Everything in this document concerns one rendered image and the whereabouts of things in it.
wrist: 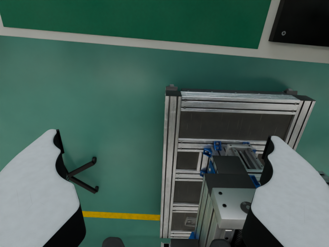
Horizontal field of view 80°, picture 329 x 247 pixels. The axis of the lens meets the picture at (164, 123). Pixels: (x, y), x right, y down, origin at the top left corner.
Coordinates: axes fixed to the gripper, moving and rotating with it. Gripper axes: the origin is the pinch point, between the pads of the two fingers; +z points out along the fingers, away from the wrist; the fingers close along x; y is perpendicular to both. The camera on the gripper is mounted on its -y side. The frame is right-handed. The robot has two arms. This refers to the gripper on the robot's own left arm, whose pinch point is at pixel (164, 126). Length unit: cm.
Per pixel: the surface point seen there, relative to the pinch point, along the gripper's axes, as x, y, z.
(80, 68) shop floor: -51, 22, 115
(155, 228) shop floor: -1, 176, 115
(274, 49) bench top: 27.7, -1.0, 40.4
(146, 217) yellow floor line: -10, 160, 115
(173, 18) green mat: 2.0, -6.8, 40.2
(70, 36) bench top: -22.4, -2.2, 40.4
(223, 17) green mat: 13.5, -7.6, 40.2
